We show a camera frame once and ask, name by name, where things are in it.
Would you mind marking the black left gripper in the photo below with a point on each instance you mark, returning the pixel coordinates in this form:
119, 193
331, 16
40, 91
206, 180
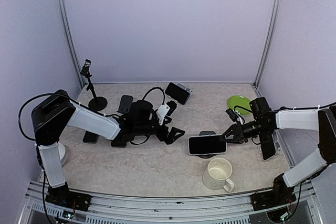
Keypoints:
163, 137

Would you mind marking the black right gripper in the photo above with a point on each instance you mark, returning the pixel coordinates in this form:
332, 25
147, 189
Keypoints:
239, 136

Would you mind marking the purple-cased phone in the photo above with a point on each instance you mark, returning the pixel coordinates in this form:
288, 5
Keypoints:
195, 145

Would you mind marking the black phone dark case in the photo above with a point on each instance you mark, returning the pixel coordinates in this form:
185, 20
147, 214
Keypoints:
121, 141

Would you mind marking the black folding phone stand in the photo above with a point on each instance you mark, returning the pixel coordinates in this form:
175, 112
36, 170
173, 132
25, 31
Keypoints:
125, 104

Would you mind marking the black pole phone stand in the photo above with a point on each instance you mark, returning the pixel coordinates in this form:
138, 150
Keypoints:
96, 103

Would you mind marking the teal-cased phone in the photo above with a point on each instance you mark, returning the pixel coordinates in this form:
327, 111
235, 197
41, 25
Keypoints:
90, 138

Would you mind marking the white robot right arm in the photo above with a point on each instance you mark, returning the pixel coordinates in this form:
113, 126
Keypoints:
308, 133

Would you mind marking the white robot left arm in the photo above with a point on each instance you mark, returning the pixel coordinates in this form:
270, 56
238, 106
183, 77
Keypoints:
58, 112

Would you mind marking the round dark wooden stand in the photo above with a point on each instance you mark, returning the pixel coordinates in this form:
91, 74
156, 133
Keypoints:
206, 144

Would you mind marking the black phone on clear stand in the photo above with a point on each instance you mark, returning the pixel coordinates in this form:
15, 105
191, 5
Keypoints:
267, 146

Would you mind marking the blue phone on silver stand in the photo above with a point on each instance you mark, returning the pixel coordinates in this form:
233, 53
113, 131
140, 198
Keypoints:
177, 93

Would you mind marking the clear acrylic phone stand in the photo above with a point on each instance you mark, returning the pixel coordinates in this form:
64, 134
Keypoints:
276, 143

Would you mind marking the silver folding phone stand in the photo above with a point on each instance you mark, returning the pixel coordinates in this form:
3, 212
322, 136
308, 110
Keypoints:
185, 88

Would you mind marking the green plate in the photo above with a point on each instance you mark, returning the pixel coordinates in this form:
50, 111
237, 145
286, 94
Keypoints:
239, 103

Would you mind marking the cream ceramic mug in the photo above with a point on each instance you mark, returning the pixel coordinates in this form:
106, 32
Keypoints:
217, 175

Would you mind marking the white bowl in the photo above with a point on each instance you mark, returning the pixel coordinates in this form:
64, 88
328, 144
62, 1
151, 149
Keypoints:
62, 153

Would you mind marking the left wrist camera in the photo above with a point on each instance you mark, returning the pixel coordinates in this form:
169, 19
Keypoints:
166, 109

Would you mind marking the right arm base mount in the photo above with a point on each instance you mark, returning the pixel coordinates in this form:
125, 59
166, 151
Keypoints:
267, 199

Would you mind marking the aluminium front rail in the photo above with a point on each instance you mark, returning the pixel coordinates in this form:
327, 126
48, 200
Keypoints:
227, 208

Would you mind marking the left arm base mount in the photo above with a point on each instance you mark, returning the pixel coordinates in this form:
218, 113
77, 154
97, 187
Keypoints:
69, 199

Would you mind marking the right aluminium corner post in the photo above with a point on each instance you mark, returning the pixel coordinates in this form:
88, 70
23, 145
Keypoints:
268, 41

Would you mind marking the aluminium corner post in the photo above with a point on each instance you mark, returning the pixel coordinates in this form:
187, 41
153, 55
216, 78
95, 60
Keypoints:
70, 42
268, 41

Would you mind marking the left aluminium corner post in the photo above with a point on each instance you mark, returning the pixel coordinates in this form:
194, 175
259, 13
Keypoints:
70, 42

